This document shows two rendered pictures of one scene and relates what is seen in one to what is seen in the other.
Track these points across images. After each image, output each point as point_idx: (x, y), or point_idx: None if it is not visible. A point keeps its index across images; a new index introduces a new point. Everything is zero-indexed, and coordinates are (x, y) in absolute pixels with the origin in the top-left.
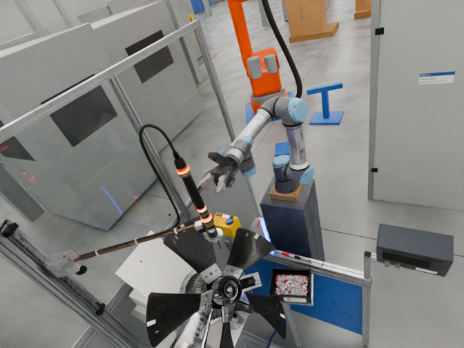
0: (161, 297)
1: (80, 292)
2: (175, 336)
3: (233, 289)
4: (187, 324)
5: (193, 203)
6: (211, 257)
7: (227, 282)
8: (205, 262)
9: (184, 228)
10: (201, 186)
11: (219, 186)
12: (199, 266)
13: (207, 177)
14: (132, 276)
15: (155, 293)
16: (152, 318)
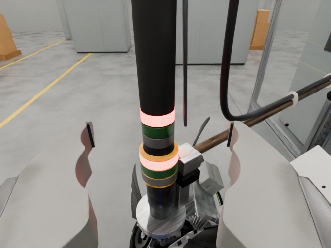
0: (199, 132)
1: (327, 124)
2: (199, 182)
3: (141, 242)
4: (193, 194)
5: (182, 86)
6: (193, 246)
7: (148, 236)
8: (202, 235)
9: (215, 135)
10: (231, 149)
11: (63, 135)
12: (211, 228)
13: (259, 203)
14: (301, 167)
15: (206, 123)
16: (199, 129)
